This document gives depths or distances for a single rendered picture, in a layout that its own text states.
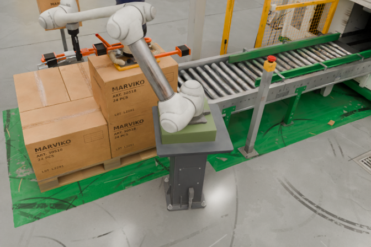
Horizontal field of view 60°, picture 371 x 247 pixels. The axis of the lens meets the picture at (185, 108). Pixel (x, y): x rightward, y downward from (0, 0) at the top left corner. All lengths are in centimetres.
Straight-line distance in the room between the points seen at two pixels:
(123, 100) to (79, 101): 51
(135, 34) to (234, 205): 166
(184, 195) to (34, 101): 146
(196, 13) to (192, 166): 201
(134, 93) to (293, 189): 159
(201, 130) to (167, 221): 87
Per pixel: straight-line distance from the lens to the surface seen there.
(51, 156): 270
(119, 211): 272
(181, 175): 242
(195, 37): 396
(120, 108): 253
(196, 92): 199
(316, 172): 327
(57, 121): 271
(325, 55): 406
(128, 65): 247
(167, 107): 185
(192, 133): 208
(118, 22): 173
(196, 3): 379
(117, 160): 292
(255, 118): 291
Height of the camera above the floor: 223
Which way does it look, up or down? 38 degrees down
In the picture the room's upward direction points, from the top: 4 degrees clockwise
